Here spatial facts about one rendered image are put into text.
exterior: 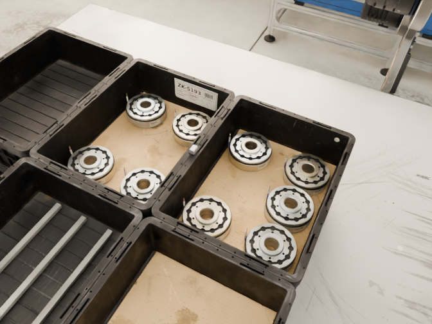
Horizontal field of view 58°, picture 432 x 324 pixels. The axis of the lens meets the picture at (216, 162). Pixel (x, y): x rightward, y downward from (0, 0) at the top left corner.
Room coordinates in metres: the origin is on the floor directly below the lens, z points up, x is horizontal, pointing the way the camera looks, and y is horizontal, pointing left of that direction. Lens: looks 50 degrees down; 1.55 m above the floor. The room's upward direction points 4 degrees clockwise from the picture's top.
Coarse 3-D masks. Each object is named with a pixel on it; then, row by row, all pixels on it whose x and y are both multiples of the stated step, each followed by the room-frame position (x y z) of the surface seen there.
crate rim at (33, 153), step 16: (128, 64) 0.84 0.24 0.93; (144, 64) 0.85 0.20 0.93; (112, 80) 0.77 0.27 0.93; (192, 80) 0.79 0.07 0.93; (96, 96) 0.71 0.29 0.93; (80, 112) 0.65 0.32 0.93; (64, 128) 0.60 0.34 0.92; (208, 128) 0.63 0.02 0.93; (192, 144) 0.57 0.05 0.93; (48, 160) 0.50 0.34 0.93; (80, 176) 0.47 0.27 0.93; (160, 192) 0.44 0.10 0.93; (144, 208) 0.40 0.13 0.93
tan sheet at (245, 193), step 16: (272, 144) 0.68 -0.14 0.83; (224, 160) 0.62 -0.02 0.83; (272, 160) 0.63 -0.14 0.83; (208, 176) 0.57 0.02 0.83; (224, 176) 0.57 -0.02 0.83; (240, 176) 0.57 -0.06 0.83; (256, 176) 0.58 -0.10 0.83; (272, 176) 0.58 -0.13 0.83; (208, 192) 0.52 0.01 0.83; (224, 192) 0.52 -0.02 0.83; (240, 192) 0.53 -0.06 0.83; (256, 192) 0.53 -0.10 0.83; (240, 208) 0.48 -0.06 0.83; (256, 208) 0.49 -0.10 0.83; (240, 224) 0.44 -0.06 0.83; (256, 224) 0.45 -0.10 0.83; (224, 240) 0.40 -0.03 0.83; (240, 240) 0.40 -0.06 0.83; (304, 240) 0.41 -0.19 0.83; (288, 272) 0.34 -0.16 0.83
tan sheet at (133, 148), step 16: (176, 112) 0.78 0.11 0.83; (112, 128) 0.71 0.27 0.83; (128, 128) 0.71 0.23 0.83; (160, 128) 0.72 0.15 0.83; (96, 144) 0.65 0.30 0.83; (112, 144) 0.65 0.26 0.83; (128, 144) 0.65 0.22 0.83; (144, 144) 0.66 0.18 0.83; (160, 144) 0.66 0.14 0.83; (176, 144) 0.66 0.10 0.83; (128, 160) 0.60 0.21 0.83; (144, 160) 0.60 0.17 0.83; (160, 160) 0.61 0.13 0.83; (176, 160) 0.61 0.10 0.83
